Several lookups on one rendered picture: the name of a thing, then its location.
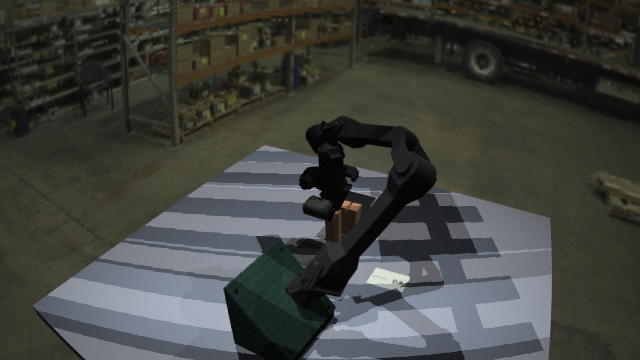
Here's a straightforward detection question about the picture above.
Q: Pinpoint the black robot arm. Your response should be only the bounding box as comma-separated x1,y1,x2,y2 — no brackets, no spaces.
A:
285,115,437,309

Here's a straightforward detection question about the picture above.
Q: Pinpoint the brown box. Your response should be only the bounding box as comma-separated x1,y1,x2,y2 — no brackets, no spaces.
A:
325,209,342,243
340,201,352,235
346,203,362,235

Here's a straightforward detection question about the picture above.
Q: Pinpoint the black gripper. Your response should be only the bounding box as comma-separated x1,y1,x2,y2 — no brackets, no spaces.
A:
302,164,359,222

